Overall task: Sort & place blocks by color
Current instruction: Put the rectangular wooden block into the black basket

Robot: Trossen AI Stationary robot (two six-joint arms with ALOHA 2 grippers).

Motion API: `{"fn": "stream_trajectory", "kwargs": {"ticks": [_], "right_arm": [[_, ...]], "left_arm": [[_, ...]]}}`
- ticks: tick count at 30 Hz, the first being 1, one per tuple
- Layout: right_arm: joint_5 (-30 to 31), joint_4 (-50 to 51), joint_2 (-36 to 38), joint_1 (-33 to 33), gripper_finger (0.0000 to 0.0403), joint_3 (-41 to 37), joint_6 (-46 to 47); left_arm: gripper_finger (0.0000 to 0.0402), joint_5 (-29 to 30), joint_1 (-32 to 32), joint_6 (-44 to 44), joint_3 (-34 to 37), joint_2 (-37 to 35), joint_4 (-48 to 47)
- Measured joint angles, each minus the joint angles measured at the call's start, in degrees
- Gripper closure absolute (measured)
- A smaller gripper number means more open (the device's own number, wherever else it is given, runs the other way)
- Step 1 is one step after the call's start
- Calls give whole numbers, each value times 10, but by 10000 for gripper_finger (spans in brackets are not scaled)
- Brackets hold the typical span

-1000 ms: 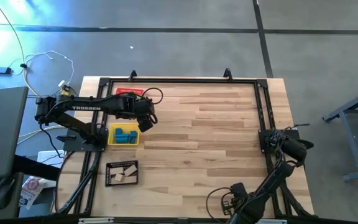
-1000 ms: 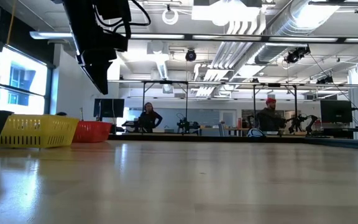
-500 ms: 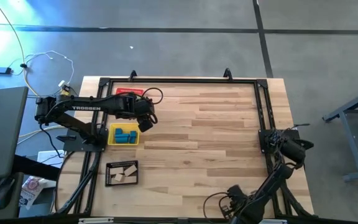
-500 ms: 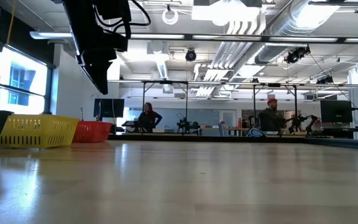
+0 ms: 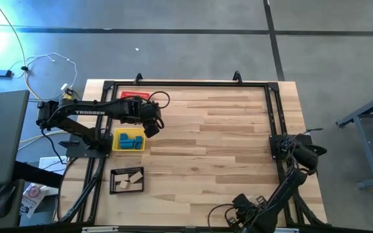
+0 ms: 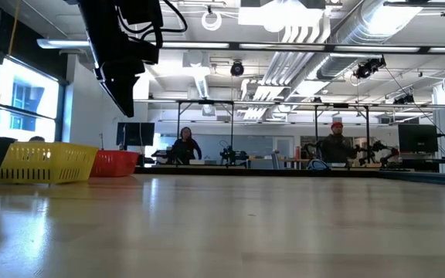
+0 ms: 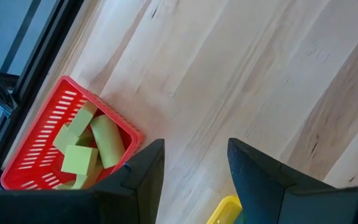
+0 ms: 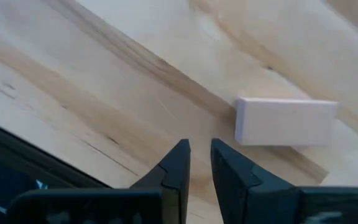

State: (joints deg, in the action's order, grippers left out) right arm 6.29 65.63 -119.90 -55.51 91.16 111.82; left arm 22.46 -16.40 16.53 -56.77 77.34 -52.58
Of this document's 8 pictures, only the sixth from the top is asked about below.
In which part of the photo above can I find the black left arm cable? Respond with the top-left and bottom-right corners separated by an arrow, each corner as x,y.
116,0 -> 189,43

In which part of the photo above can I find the red plastic basket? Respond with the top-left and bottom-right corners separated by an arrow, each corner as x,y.
90,150 -> 141,178

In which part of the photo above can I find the black ceiling camera cluster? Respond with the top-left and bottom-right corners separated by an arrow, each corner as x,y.
352,56 -> 387,80
393,93 -> 416,105

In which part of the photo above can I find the silver ventilation duct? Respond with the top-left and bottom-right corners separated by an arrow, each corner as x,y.
317,0 -> 426,80

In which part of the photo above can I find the black table frame rail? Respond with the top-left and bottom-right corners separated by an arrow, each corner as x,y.
135,165 -> 445,187

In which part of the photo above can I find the yellow plastic basket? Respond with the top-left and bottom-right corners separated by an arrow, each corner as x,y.
0,141 -> 100,185

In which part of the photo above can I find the white and black ball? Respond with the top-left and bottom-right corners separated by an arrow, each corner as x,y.
307,158 -> 331,171

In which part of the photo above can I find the white hanging ring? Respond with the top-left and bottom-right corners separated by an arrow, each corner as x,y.
201,10 -> 223,32

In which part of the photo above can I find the long ceiling light bar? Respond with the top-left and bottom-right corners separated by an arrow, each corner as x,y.
36,38 -> 445,54

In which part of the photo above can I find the black metal station frame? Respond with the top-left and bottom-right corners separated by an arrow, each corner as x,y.
314,103 -> 371,167
175,99 -> 236,167

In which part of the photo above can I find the large window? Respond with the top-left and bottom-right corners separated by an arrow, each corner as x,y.
0,57 -> 67,144

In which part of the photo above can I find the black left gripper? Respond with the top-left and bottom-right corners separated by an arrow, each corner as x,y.
93,56 -> 147,118

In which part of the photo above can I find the black computer monitor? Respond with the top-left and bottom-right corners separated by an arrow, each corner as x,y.
397,123 -> 439,154
116,122 -> 156,147

